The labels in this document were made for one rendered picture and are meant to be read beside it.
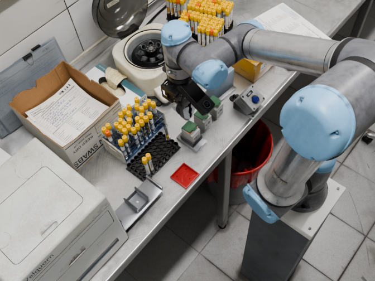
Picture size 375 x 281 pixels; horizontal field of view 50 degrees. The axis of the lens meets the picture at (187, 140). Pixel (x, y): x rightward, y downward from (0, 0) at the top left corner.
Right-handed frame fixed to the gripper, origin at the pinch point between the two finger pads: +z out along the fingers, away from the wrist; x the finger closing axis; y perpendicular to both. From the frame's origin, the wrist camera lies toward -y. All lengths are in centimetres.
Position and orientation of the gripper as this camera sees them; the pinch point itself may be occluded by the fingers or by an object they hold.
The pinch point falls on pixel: (190, 117)
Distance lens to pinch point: 126.2
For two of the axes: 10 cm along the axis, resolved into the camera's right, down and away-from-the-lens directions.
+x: -6.4, 6.6, -3.8
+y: -7.6, -5.2, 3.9
